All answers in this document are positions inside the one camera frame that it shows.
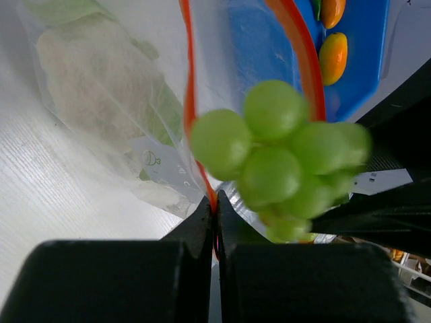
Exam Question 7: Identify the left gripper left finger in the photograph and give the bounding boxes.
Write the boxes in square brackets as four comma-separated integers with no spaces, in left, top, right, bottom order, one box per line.
[1,199,213,322]

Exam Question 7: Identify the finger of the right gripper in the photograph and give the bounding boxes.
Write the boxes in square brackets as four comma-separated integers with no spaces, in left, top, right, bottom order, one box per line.
[357,63,430,174]
[312,178,430,258]

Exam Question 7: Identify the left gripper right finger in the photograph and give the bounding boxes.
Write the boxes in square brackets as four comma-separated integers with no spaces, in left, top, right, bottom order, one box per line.
[217,191,414,322]

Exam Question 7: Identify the green toy grapes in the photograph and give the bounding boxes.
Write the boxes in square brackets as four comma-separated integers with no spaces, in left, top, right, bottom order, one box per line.
[188,79,371,243]

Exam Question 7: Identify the white toy cauliflower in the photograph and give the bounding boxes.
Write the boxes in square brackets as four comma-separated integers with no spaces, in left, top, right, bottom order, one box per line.
[23,0,185,209]

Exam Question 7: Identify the clear zip bag orange zipper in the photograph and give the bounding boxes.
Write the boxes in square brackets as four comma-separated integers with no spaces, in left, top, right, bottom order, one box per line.
[16,0,327,245]

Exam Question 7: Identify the green toy chili pepper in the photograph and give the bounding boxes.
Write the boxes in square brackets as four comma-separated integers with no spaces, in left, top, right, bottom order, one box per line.
[310,0,322,21]

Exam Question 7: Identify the blue plastic tray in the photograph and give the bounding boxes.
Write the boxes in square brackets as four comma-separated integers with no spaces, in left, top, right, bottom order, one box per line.
[225,1,389,122]

